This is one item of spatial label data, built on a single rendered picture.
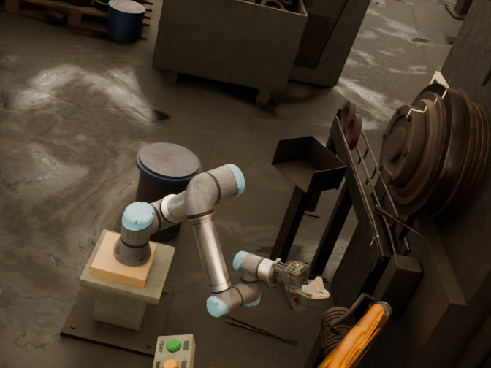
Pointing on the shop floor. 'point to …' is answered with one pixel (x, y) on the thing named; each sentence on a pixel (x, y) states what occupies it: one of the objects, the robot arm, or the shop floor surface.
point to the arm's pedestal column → (118, 320)
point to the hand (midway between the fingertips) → (325, 296)
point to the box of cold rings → (231, 41)
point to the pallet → (76, 12)
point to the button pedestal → (162, 355)
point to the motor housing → (317, 355)
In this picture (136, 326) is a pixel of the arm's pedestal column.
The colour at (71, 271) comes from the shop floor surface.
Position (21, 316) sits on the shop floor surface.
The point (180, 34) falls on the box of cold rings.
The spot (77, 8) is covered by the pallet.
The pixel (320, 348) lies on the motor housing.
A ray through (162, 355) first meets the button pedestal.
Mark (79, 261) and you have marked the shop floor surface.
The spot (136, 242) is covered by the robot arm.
